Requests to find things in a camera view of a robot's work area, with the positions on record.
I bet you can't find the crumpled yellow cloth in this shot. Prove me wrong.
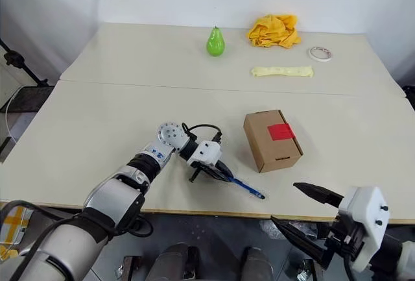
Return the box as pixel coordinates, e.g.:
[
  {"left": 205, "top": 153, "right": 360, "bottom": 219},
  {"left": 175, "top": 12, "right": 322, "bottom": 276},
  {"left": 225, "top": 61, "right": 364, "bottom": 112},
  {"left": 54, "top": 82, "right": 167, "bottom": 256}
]
[{"left": 246, "top": 14, "right": 302, "bottom": 49}]

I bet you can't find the green pear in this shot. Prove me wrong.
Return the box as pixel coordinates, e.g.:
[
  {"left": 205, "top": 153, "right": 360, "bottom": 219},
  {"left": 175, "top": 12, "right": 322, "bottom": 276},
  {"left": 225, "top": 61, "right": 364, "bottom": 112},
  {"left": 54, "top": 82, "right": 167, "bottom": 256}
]
[{"left": 206, "top": 26, "right": 227, "bottom": 57}]

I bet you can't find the dark rounded shape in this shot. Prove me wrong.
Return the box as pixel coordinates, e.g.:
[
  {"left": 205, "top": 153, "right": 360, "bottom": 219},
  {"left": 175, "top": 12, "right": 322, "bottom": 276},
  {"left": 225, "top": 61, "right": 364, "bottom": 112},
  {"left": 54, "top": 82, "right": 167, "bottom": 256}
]
[
  {"left": 241, "top": 246, "right": 275, "bottom": 281},
  {"left": 154, "top": 243, "right": 199, "bottom": 281}
]

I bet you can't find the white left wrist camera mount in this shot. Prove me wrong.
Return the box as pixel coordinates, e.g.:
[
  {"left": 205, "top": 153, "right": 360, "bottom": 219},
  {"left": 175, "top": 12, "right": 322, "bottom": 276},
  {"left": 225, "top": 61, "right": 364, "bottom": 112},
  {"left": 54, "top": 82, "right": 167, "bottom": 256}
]
[{"left": 189, "top": 140, "right": 223, "bottom": 169}]

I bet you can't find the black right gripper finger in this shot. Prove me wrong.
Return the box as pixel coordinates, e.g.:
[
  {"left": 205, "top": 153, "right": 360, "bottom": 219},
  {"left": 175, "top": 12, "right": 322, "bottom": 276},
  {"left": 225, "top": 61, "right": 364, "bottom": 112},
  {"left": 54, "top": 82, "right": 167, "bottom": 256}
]
[
  {"left": 270, "top": 215, "right": 329, "bottom": 267},
  {"left": 292, "top": 182, "right": 345, "bottom": 208}
]

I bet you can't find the blue pen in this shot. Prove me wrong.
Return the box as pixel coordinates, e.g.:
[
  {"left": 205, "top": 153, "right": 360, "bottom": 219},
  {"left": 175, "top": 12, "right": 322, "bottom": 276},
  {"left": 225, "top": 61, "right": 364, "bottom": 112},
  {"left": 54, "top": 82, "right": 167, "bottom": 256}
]
[{"left": 223, "top": 173, "right": 267, "bottom": 201}]

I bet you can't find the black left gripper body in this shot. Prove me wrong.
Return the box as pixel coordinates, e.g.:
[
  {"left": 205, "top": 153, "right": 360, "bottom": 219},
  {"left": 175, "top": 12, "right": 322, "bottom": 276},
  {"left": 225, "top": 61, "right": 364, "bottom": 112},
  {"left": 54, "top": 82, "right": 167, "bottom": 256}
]
[{"left": 189, "top": 160, "right": 225, "bottom": 184}]

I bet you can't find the dark brown foot block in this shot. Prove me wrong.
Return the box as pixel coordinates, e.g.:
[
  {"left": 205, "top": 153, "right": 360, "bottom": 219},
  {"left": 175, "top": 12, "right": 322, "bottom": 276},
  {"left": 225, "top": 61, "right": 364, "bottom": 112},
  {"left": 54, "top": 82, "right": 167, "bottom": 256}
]
[
  {"left": 121, "top": 254, "right": 144, "bottom": 281},
  {"left": 297, "top": 258, "right": 319, "bottom": 281}
]

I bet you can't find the black left upper arm cable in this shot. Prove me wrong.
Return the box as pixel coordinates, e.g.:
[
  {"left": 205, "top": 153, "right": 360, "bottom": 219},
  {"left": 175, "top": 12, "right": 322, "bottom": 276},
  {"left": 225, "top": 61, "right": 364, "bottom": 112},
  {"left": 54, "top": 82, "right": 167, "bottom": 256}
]
[{"left": 0, "top": 199, "right": 154, "bottom": 281}]

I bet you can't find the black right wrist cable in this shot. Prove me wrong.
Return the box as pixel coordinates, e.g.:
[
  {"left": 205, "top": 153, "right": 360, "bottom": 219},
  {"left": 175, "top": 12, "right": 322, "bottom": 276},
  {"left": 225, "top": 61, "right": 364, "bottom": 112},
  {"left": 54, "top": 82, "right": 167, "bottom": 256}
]
[{"left": 340, "top": 248, "right": 358, "bottom": 281}]

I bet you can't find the white tape roll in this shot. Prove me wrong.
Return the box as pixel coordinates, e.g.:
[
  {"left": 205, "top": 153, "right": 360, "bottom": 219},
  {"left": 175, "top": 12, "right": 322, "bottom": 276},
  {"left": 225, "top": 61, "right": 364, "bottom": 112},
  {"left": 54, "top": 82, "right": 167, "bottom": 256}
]
[{"left": 307, "top": 46, "right": 333, "bottom": 63}]

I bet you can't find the brown cardboard box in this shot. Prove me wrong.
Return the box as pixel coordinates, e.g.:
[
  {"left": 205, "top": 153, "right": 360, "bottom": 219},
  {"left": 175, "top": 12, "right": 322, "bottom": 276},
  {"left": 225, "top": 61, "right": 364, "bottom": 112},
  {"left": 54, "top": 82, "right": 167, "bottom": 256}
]
[{"left": 243, "top": 109, "right": 305, "bottom": 174}]

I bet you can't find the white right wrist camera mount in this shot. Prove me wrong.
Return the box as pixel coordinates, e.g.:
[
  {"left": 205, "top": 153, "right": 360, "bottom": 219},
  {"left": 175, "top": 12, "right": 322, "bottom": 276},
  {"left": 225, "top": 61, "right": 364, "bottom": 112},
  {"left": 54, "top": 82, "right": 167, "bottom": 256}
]
[{"left": 337, "top": 186, "right": 390, "bottom": 274}]

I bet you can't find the black metal stand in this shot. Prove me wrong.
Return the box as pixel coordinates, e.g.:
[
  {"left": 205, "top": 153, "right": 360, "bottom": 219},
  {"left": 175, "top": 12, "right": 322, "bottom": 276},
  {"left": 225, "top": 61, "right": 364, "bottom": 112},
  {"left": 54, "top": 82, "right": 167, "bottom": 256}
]
[{"left": 0, "top": 37, "right": 56, "bottom": 114}]

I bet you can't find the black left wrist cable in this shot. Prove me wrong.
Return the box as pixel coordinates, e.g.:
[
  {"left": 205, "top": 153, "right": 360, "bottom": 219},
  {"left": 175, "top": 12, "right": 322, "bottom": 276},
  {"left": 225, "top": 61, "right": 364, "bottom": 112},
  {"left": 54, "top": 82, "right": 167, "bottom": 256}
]
[{"left": 181, "top": 122, "right": 223, "bottom": 144}]

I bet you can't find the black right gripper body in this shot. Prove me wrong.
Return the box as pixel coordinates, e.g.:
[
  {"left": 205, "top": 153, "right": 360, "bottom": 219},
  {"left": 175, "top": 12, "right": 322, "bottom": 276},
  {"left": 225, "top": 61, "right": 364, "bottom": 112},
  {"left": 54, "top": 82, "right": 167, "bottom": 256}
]
[{"left": 320, "top": 217, "right": 366, "bottom": 269}]

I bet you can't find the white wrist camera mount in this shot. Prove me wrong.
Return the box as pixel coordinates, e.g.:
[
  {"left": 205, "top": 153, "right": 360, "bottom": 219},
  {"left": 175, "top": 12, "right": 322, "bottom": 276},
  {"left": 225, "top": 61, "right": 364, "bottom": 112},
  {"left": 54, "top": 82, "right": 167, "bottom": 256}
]
[
  {"left": 337, "top": 186, "right": 390, "bottom": 274},
  {"left": 189, "top": 140, "right": 223, "bottom": 169}
]

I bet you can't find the pale yellow rubber strip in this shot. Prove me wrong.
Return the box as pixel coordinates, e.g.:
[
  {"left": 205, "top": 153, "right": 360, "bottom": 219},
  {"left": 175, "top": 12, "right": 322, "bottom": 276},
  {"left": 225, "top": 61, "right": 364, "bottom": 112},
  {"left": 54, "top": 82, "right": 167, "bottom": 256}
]
[{"left": 250, "top": 65, "right": 315, "bottom": 79}]

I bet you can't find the clear plastic bag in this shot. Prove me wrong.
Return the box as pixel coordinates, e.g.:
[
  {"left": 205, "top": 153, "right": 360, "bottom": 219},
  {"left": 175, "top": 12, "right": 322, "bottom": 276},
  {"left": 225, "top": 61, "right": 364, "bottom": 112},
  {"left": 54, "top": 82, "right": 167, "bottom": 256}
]
[{"left": 259, "top": 218, "right": 331, "bottom": 240}]

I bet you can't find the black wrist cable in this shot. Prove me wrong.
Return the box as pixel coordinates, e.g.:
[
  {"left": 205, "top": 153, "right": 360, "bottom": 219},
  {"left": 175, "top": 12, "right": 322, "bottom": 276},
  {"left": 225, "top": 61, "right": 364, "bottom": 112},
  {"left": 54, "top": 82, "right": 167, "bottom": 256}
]
[
  {"left": 340, "top": 248, "right": 358, "bottom": 281},
  {"left": 181, "top": 122, "right": 223, "bottom": 144}
]

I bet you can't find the yellow taped floor marker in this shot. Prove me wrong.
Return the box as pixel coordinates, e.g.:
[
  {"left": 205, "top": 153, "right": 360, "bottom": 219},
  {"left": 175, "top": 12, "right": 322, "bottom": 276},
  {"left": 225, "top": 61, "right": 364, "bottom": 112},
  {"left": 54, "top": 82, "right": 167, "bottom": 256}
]
[{"left": 0, "top": 204, "right": 34, "bottom": 260}]

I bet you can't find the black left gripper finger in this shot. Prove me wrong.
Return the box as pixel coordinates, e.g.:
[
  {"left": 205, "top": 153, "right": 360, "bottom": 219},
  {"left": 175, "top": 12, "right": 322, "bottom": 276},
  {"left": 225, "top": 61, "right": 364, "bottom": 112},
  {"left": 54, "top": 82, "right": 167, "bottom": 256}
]
[
  {"left": 217, "top": 160, "right": 235, "bottom": 177},
  {"left": 207, "top": 168, "right": 230, "bottom": 181}
]

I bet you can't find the red tape strip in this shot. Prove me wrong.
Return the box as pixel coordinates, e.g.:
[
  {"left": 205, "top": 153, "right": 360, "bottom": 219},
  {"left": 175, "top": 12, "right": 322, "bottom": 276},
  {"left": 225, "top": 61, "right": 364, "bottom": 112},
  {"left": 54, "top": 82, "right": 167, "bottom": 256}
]
[{"left": 267, "top": 123, "right": 298, "bottom": 141}]

